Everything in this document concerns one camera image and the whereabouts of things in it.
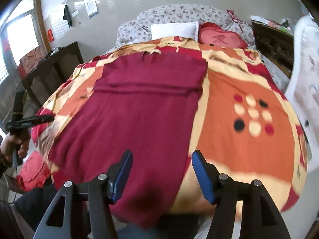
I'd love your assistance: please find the dark wooden headboard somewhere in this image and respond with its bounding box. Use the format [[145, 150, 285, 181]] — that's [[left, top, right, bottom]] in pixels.
[[252, 21, 294, 79]]

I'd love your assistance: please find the bright window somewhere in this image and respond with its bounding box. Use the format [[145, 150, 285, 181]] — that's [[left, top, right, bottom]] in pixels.
[[7, 14, 39, 66]]

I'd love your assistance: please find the maroon long sleeve shirt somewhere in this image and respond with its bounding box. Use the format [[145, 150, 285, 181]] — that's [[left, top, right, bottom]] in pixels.
[[49, 52, 208, 228]]

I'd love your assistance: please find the red heart cushion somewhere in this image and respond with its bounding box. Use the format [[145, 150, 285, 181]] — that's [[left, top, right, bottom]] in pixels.
[[198, 22, 248, 49]]

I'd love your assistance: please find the wall calendar poster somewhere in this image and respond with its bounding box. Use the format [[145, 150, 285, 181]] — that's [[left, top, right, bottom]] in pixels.
[[84, 0, 99, 19]]

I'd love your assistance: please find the person's left hand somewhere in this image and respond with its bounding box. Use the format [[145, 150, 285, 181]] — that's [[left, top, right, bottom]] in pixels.
[[1, 129, 30, 163]]

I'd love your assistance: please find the dark wooden desk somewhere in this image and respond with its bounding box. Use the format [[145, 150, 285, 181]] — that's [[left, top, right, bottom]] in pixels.
[[16, 42, 84, 117]]

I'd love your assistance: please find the orange cream red blanket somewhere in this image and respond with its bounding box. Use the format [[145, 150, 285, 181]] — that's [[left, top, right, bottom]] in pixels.
[[31, 37, 307, 214]]

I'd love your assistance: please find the dark cloth hanging on wall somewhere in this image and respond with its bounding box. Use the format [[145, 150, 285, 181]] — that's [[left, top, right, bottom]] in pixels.
[[63, 4, 72, 27]]

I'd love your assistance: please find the white pillow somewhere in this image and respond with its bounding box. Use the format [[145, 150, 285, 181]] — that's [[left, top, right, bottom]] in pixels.
[[150, 22, 199, 42]]

